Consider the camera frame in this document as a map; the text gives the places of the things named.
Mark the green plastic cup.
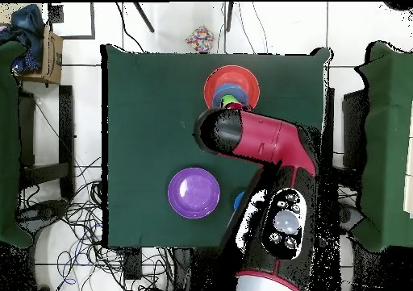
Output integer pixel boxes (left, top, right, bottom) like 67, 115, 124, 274
219, 94, 238, 109

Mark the small light blue bowl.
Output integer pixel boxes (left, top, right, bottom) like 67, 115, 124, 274
211, 82, 250, 109

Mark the wide orange-red bowl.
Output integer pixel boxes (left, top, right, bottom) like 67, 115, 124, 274
203, 64, 261, 111

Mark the purple plastic bowl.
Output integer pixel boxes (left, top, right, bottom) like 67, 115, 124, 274
167, 167, 221, 220

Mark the small dark blue bowl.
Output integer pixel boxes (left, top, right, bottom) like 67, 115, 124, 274
233, 190, 246, 210

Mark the dark green tablecloth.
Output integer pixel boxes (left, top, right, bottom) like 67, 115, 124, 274
101, 44, 333, 250

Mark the black tripod leg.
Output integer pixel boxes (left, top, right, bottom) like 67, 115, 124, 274
225, 2, 234, 32
133, 2, 156, 34

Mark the cardboard box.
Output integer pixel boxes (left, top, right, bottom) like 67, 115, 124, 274
19, 24, 64, 85

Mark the green cloth covered table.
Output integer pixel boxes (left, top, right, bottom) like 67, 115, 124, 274
0, 40, 33, 248
351, 41, 413, 253

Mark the blue cloth bundle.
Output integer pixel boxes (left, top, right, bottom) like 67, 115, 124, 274
0, 3, 44, 74

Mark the tangle of floor cables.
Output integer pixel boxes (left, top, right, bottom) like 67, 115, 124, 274
19, 155, 175, 291

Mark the black stool frame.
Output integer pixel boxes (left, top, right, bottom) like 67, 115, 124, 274
322, 87, 369, 182
19, 85, 76, 202

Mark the black pedestal foot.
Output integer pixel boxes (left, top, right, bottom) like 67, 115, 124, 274
19, 199, 70, 231
338, 203, 365, 235

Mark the black rectangular frame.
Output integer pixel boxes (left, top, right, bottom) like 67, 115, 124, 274
48, 2, 96, 40

